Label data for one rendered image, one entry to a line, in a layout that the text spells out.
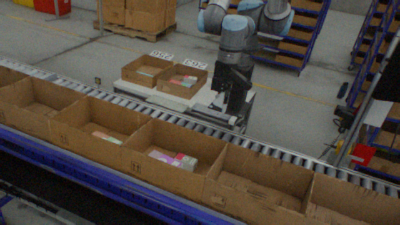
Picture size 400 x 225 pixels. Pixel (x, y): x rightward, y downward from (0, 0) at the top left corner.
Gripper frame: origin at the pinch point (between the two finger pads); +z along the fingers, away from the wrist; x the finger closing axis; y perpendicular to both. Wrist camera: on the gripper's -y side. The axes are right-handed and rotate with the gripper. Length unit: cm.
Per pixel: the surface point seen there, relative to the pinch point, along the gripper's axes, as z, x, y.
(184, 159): 28.1, 0.2, 14.8
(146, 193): 32.9, 26.0, 25.1
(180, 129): 17.1, -7.6, 19.9
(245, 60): -1, -91, -3
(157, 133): 23.0, -10.6, 32.0
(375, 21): -4, -454, -178
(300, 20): 1, -390, -64
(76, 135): 20, 13, 63
